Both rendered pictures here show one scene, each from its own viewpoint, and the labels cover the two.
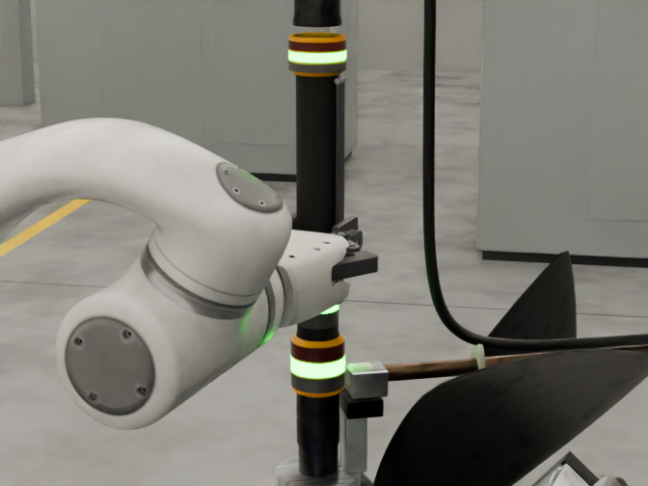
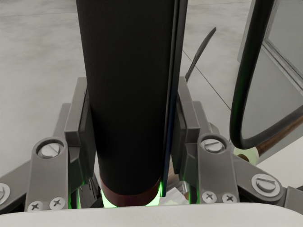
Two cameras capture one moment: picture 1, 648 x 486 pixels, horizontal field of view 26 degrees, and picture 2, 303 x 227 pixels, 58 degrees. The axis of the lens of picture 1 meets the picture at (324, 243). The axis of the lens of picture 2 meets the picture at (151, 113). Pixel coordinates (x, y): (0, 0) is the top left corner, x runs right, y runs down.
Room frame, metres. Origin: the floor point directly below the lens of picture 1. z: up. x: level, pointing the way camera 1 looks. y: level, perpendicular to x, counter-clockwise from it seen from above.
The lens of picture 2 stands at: (0.98, 0.04, 1.59)
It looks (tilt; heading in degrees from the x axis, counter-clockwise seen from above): 39 degrees down; 332
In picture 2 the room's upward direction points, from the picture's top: 2 degrees clockwise
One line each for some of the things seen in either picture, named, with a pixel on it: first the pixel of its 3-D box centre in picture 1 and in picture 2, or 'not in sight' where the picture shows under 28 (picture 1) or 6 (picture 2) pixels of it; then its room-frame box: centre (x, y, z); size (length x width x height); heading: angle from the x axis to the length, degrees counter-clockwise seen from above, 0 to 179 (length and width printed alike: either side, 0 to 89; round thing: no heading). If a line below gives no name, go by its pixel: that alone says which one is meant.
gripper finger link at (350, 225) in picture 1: (353, 246); (212, 144); (1.04, -0.02, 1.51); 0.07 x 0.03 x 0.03; 158
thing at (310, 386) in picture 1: (317, 377); not in sight; (1.07, 0.00, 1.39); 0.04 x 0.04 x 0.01
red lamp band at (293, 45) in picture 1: (316, 43); not in sight; (1.07, 0.01, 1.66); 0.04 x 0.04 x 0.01
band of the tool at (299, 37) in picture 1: (316, 54); not in sight; (1.07, 0.01, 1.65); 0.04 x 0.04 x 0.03
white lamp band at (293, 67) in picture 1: (316, 65); not in sight; (1.07, 0.01, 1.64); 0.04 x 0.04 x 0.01
